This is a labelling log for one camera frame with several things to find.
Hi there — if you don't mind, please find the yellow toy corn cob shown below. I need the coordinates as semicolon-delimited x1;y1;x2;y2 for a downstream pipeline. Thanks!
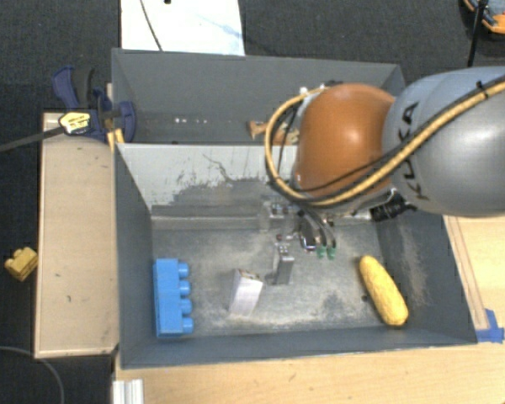
358;254;410;327

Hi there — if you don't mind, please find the brown wooden piece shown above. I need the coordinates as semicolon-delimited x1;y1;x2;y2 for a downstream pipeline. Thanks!
246;120;300;146

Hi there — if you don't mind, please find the blue toy brick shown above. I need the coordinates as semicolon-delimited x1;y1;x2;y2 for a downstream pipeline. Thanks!
151;258;195;338

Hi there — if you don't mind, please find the white small box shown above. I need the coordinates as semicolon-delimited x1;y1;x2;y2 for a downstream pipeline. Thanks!
226;268;264;317

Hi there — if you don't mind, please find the pale wood board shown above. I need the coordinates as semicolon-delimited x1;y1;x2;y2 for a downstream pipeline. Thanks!
33;111;121;359

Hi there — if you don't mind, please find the grey metal bin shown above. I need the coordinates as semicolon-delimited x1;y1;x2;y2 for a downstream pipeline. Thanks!
110;47;479;370

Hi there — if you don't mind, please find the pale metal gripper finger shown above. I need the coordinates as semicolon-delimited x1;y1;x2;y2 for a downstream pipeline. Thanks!
271;244;296;286
258;200;290;231

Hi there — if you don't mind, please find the black cylinder on white bracket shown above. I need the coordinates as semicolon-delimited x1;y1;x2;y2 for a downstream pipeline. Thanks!
368;190;418;223

